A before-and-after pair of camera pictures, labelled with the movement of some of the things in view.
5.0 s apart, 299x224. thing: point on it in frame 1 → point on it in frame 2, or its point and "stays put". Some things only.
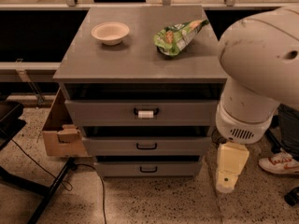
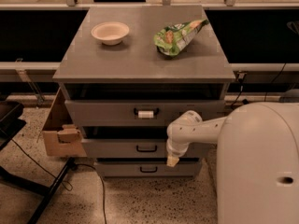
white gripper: [240, 129] → [173, 151]
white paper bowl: [110, 34] stays put
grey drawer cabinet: [143, 84] stays put
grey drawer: [146, 146] stays put
